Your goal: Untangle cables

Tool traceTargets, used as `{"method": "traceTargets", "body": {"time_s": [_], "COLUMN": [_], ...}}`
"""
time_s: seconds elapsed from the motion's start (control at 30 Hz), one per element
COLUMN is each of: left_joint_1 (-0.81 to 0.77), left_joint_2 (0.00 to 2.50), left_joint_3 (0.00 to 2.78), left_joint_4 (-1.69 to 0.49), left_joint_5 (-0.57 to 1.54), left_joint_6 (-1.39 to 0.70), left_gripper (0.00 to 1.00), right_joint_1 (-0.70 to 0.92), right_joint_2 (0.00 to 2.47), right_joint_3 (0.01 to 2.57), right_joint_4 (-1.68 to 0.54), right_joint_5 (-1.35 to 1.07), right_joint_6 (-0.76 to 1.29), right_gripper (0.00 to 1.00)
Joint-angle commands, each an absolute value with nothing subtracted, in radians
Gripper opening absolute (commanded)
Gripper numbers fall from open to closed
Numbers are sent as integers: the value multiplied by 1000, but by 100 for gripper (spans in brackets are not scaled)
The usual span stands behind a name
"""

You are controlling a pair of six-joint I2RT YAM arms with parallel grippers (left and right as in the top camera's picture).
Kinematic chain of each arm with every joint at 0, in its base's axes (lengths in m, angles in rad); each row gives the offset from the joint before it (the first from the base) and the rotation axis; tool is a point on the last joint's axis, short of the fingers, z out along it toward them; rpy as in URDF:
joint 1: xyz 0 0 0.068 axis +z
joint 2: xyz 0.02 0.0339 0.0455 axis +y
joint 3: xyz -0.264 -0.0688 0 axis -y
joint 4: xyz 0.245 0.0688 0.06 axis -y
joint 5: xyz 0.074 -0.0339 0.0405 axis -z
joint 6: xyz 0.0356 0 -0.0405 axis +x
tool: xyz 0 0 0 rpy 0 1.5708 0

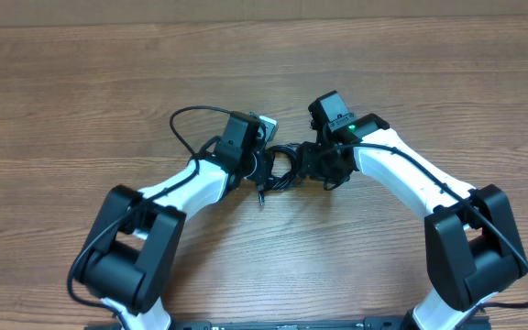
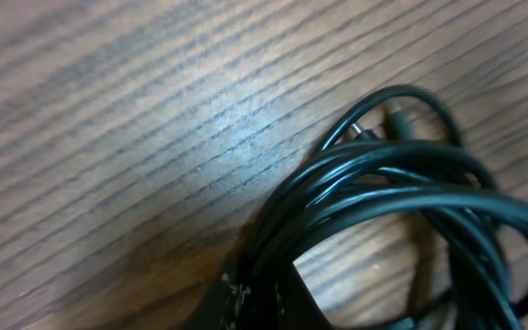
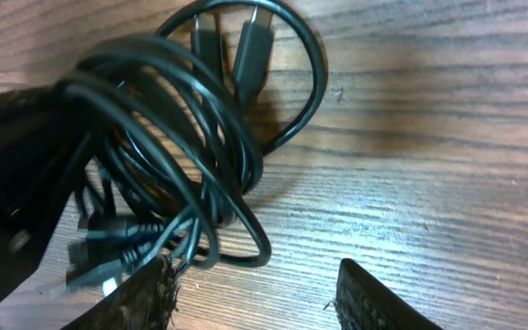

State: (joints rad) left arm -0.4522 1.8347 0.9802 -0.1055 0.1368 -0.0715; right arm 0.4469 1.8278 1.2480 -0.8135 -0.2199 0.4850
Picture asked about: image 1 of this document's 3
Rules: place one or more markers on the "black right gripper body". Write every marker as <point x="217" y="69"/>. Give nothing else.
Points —
<point x="324" y="168"/>

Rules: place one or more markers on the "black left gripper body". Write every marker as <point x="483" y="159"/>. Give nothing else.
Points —
<point x="256" y="165"/>

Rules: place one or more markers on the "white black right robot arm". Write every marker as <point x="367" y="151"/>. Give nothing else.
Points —
<point x="472" y="244"/>

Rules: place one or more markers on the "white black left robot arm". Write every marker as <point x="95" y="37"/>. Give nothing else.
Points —
<point x="126" y="260"/>

